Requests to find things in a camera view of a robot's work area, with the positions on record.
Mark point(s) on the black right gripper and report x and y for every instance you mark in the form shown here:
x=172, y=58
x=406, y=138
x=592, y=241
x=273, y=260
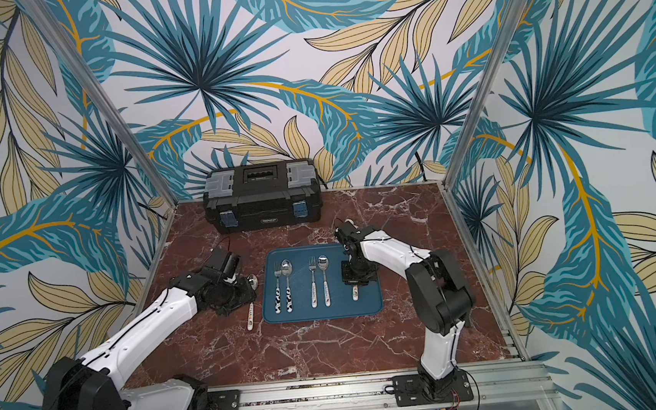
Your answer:
x=359, y=274

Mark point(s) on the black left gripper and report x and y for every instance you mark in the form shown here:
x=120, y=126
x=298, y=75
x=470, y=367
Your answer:
x=248, y=296

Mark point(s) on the colourful white handle spoon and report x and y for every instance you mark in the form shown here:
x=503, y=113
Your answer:
x=250, y=309

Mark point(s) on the cow pattern handle fork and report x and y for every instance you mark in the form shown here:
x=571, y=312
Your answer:
x=278, y=300

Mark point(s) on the cow pattern handle spoon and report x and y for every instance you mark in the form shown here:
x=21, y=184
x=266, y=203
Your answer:
x=287, y=270

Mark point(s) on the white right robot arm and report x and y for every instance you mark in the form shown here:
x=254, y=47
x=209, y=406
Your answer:
x=441, y=294

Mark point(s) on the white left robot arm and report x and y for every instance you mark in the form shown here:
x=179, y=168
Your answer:
x=95, y=381

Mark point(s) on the teal plastic tray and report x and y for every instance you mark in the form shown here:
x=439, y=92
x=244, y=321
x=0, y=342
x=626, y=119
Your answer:
x=370, y=297

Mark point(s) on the black plastic toolbox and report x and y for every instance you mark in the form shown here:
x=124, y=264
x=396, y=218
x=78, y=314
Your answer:
x=265, y=196

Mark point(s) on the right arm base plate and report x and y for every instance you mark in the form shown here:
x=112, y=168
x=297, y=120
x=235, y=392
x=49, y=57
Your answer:
x=418, y=389

